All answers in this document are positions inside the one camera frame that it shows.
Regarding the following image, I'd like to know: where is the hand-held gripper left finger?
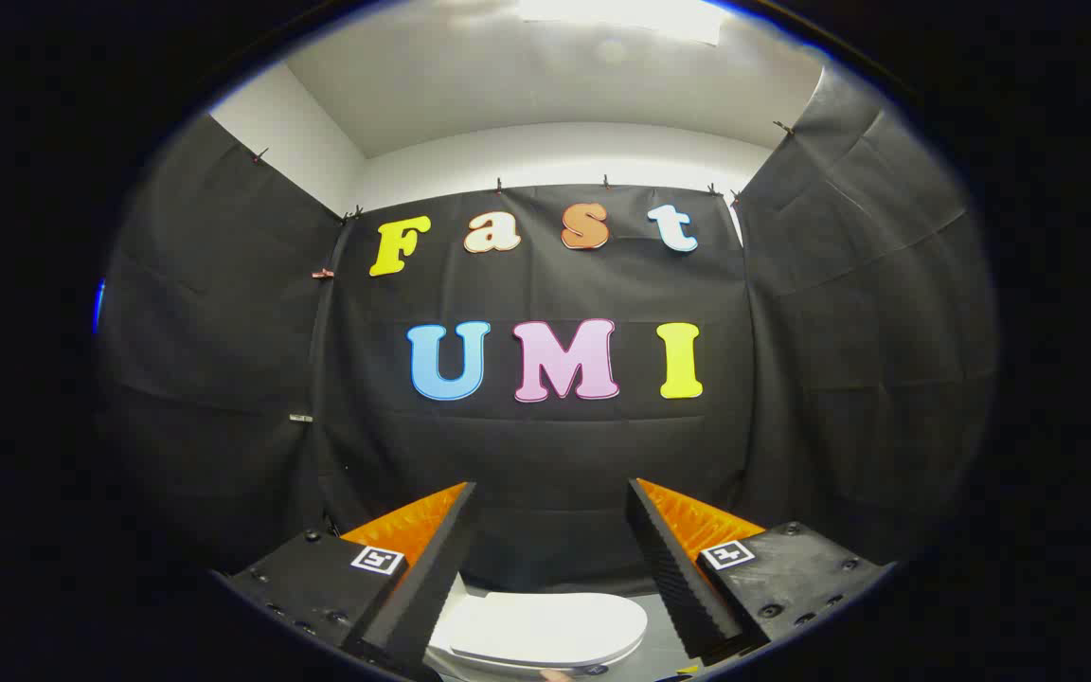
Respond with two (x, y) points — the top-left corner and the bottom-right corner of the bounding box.
(226, 481), (478, 681)

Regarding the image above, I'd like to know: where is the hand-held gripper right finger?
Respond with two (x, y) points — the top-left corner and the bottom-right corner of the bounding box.
(626, 478), (892, 666)

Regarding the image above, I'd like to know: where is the white toilet lid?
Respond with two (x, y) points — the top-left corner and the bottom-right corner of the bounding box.
(427, 573), (650, 670)

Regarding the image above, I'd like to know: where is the black backdrop cloth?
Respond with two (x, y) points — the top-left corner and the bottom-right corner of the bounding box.
(96, 66), (996, 598)

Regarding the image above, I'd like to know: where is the white toilet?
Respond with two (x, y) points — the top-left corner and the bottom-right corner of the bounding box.
(424, 573), (651, 679)

